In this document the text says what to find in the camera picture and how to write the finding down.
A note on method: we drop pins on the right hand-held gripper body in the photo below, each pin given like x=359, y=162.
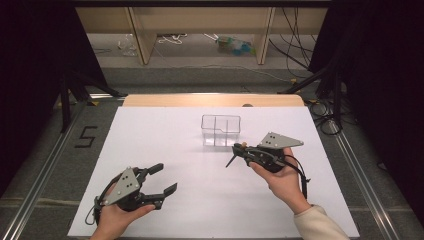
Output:
x=271, y=153

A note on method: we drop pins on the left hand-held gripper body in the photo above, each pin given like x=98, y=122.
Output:
x=126, y=186

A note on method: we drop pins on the black chopstick with tan end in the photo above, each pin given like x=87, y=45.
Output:
x=231, y=160

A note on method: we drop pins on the clear plastic divided container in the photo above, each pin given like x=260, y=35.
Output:
x=220, y=131

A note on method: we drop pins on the person's right hand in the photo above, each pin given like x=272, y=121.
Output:
x=283, y=183

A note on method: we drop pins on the person's left hand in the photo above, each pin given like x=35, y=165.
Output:
x=113, y=218

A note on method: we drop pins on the large white table mat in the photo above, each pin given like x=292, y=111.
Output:
x=166, y=146

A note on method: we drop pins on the light wooden table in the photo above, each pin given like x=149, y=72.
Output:
x=200, y=100

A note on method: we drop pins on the black metal stand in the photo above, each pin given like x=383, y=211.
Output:
x=337, y=96
x=65, y=103

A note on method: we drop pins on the colourful plastic bag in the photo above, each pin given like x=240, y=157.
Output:
x=235, y=46

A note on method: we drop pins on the clear plastic bag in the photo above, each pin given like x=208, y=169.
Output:
x=128, y=45

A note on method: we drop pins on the beige wooden shelf unit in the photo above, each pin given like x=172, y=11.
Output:
x=200, y=18

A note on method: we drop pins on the dark curtain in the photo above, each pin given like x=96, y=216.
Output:
x=30, y=66
x=383, y=66

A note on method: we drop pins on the metal floor rail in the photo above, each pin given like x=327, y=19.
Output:
x=36, y=190
x=363, y=180

